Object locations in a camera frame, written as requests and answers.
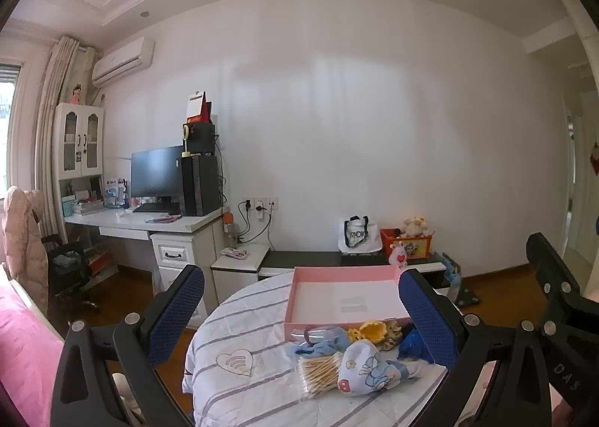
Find black computer tower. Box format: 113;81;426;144
180;156;221;217

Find blue towel cloth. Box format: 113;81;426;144
398;328;436;362

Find white blue printed baby cloth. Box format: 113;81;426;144
337;340;422;396

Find white air conditioner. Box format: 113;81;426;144
91;36;156;87

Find pack of cotton swabs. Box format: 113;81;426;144
297;352;346;402

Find white side cabinet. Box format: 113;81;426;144
210;244;271;315

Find black computer monitor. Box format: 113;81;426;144
131;145;184;210

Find light blue cloth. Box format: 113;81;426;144
286;328;352;359

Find red white desk calendar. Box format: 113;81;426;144
186;91;212;125

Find low black top bench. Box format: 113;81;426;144
259;250;452;290

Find cream plush sheep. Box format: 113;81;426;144
398;216;434;238

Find black speaker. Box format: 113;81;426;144
182;123;216;156

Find light blue packet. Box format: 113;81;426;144
440;251;464;301

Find yellow knit flower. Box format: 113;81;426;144
346;320;387;344

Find pink quilted coat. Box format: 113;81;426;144
2;187;50;315

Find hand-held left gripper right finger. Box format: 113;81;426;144
398;268;553;427

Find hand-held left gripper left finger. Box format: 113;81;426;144
51;263;207;427

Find pink tray box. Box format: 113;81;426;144
283;266;413;339

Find white desk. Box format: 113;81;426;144
63;207;230;297

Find white wall sockets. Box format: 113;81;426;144
243;196;279;211

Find white hutch cabinet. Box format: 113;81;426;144
51;103;106;217

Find window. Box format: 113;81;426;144
0;63;24;196

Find round table, striped cloth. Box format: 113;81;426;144
182;270;450;427

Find white tote bag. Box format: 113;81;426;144
338;216;381;254

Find black power cable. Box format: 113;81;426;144
236;202;272;243

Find black keyboard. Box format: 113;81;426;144
132;202;181;215

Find white desk drawer unit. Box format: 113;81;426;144
150;221;223;294

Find blue white boxes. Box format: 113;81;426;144
105;177;129;209

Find red toy box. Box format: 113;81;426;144
380;228;434;262

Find black office chair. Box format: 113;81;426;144
41;234;101;315

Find stack of books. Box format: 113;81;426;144
70;200;104;216

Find bright pink bedspread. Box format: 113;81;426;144
0;268;64;427

